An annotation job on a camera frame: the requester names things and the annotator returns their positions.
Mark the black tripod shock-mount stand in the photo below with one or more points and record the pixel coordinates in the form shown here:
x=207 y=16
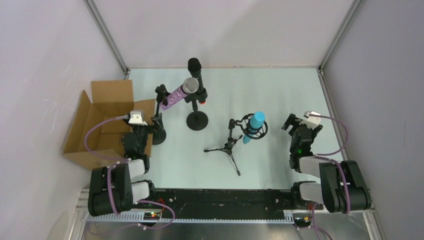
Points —
x=231 y=141

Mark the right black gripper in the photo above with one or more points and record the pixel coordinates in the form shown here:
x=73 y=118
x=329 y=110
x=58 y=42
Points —
x=298 y=126

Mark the purple glitter microphone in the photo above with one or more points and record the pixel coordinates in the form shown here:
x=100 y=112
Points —
x=189 y=86

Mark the brown cardboard box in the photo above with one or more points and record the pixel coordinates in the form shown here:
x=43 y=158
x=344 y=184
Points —
x=95 y=138

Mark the teal blue microphone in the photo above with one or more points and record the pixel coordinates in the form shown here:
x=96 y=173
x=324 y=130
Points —
x=256 y=127

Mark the black orange-ring microphone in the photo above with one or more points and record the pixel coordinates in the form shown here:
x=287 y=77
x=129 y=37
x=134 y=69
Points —
x=195 y=69

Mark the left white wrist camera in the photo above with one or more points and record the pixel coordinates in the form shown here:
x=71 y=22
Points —
x=136 y=118

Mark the black round-base mic stand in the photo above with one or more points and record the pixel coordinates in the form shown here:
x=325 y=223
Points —
x=159 y=134

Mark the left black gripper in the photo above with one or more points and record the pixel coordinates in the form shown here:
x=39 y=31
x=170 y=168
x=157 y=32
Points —
x=149 y=125

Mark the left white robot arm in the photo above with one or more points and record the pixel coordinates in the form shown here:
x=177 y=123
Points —
x=117 y=188

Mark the aluminium frame rail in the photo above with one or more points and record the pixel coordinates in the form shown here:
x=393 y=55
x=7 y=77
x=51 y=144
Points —
x=82 y=202

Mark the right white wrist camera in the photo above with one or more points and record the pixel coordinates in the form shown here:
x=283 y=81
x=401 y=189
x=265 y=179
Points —
x=312 y=120

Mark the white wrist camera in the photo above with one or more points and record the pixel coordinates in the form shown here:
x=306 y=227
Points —
x=312 y=120
x=136 y=118

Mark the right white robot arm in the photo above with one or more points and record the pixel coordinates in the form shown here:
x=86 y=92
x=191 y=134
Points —
x=342 y=188

